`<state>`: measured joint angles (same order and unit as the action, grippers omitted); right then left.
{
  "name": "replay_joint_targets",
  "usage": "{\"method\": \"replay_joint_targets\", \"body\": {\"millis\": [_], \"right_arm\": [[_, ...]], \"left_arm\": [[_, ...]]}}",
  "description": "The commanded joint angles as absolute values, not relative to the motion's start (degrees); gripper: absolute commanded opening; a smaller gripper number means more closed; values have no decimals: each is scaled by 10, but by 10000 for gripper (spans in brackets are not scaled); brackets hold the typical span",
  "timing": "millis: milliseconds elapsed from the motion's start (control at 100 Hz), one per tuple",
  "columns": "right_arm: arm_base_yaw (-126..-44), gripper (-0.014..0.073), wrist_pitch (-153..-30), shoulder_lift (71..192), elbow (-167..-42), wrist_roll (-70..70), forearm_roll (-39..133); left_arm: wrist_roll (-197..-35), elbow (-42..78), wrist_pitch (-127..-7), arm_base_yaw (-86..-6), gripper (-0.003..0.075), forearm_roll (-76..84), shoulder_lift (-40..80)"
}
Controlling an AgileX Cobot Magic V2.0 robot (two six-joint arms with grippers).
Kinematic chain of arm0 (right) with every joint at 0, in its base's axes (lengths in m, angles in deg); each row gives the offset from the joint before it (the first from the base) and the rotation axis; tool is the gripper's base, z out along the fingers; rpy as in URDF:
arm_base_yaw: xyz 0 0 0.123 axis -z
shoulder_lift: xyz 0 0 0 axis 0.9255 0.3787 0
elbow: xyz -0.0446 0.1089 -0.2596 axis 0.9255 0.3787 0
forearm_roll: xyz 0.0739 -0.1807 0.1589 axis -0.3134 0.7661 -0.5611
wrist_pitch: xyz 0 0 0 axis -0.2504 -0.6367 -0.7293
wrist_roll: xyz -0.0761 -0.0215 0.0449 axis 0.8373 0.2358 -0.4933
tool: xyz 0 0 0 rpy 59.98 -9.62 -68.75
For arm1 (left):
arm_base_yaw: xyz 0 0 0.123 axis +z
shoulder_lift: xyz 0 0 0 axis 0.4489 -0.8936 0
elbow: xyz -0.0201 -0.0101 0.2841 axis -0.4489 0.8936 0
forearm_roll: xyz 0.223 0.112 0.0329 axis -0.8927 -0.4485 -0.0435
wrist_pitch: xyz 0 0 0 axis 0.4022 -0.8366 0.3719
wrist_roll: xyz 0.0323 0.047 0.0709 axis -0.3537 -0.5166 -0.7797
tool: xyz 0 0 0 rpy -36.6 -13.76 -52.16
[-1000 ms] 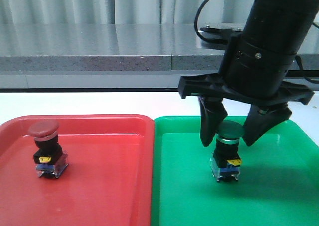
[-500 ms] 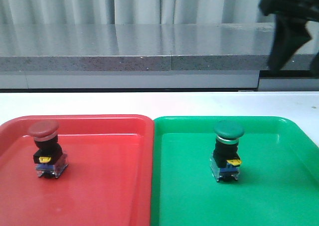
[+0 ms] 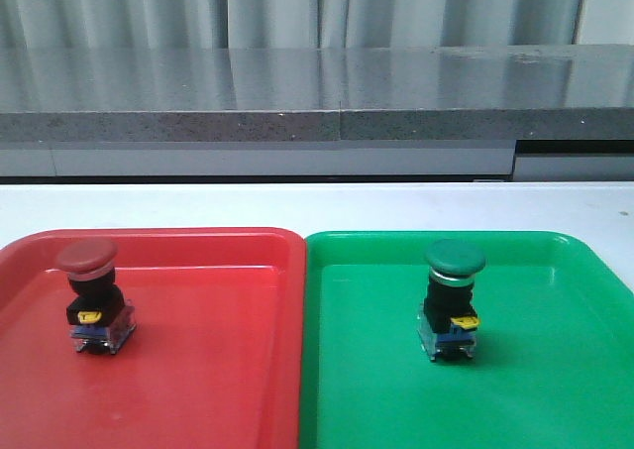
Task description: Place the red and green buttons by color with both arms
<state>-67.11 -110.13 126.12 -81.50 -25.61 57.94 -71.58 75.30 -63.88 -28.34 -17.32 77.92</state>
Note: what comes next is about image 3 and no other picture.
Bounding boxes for green mushroom push button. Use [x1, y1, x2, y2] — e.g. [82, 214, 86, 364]
[418, 239, 486, 362]

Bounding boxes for red mushroom push button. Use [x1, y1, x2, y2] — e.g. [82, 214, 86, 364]
[56, 238, 136, 355]

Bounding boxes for red plastic tray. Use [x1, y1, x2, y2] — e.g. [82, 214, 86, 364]
[1, 228, 306, 448]

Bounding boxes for grey speckled stone counter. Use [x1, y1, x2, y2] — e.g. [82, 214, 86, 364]
[1, 46, 633, 183]

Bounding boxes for green plastic tray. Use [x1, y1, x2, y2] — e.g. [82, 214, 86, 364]
[300, 231, 633, 448]

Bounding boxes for white pleated curtain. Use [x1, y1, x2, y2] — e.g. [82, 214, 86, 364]
[1, 0, 582, 49]

